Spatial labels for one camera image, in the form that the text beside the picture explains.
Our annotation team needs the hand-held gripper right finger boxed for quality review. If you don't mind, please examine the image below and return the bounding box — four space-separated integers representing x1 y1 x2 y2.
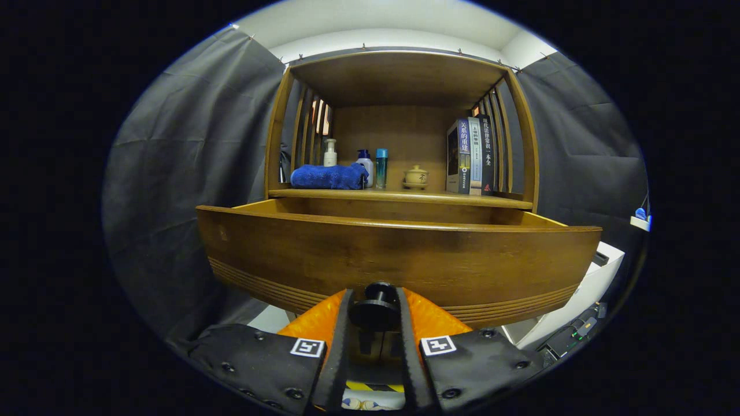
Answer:
396 287 544 414

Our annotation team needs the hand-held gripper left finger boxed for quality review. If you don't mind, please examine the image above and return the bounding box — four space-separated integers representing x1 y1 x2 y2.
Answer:
186 288 354 415

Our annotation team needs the black drawer knob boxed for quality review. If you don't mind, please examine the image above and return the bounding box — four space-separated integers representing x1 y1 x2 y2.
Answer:
349 281 401 332

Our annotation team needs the wooden drawer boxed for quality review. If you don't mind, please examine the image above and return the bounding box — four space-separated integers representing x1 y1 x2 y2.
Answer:
195 198 603 330

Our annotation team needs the wooden countertop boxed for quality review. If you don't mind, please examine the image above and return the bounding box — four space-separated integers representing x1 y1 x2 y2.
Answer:
269 186 534 210

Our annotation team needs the white side cabinet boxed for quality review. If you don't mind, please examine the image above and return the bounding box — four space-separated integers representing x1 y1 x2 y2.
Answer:
502 242 626 350

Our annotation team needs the wooden cabinet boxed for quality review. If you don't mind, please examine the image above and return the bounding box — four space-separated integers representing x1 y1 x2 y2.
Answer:
265 50 540 382

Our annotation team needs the yellow black floor tape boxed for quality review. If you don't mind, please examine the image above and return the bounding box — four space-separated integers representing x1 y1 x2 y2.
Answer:
346 380 405 393

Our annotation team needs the black electronic device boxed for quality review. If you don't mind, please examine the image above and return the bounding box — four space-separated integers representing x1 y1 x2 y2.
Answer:
538 303 608 362

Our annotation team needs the blue towel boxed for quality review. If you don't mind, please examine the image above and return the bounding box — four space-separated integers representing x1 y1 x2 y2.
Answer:
290 163 369 190

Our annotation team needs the beige lidded teacup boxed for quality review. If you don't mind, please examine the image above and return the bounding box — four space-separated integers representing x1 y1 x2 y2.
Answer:
402 165 430 190

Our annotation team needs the white bottle blue cap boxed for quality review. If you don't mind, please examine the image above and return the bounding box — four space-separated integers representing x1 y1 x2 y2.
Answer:
356 149 375 188

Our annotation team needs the book with blue spine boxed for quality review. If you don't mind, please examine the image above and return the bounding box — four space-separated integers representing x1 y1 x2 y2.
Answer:
446 118 471 195

